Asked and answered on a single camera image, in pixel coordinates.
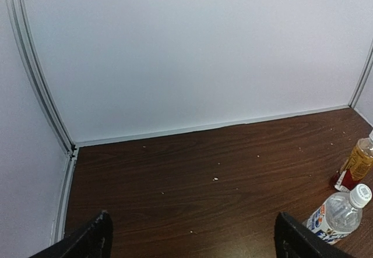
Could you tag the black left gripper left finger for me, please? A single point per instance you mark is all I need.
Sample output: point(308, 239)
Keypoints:
point(93, 239)

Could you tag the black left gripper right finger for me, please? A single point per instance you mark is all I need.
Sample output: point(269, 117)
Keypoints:
point(292, 239)

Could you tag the clear plastic water bottle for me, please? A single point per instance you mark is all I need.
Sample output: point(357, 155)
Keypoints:
point(335, 219)

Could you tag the white water bottle cap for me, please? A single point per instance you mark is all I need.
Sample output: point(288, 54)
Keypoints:
point(360, 196)

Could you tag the amber tea bottle red label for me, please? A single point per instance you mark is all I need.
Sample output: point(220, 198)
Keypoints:
point(356, 167)

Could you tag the right aluminium corner post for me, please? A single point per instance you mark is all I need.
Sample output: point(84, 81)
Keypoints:
point(362, 79)

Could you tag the aluminium corner post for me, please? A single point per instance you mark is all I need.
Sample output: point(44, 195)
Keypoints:
point(28, 53)
point(362, 79)

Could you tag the left aluminium corner post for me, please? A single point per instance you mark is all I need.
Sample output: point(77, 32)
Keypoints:
point(28, 53)

